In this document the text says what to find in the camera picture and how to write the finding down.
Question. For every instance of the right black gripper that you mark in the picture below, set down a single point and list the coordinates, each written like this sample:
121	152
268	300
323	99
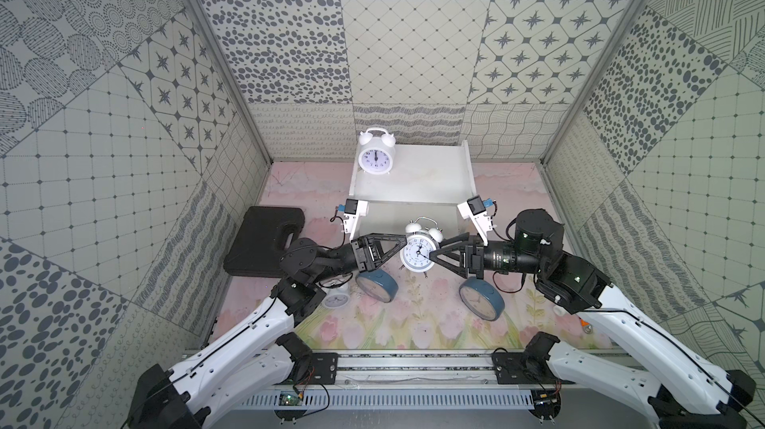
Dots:
475	264

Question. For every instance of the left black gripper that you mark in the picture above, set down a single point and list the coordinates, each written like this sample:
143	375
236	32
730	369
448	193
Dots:
363	253

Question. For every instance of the white twin-bell alarm clock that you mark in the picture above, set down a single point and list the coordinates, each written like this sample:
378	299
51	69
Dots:
377	148
423	236
336	299

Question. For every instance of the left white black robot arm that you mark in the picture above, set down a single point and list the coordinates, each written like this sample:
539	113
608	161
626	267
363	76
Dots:
263	349

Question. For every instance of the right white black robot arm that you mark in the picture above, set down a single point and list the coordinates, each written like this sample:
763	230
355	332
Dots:
675	387

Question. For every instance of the blue round alarm clock left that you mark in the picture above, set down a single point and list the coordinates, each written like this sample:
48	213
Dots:
378	285

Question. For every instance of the blue round alarm clock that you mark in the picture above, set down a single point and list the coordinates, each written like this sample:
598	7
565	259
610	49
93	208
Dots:
482	299
378	285

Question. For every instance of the blue round alarm clock right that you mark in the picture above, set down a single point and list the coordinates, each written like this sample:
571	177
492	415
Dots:
482	299

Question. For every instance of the white two-tier shelf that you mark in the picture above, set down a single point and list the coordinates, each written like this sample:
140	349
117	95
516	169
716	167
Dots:
427	182

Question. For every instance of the black plastic tool case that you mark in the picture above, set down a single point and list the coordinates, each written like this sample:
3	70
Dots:
262	240

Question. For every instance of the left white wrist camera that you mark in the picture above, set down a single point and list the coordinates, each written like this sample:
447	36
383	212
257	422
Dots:
352	211

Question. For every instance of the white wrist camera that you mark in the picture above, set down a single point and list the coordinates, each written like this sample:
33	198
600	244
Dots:
352	211
475	210

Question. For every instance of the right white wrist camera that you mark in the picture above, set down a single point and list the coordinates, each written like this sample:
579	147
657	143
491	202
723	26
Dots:
475	210

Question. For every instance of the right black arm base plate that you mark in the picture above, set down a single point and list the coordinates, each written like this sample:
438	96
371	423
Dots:
519	368

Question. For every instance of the aluminium mounting rail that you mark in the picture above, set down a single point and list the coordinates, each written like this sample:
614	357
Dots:
466	369

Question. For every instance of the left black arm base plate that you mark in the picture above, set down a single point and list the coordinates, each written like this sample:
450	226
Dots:
318	368

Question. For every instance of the orange handled pliers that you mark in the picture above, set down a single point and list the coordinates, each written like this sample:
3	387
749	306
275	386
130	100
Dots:
587	328

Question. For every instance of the white perforated cable duct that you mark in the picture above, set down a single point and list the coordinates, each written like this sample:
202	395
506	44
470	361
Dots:
397	399

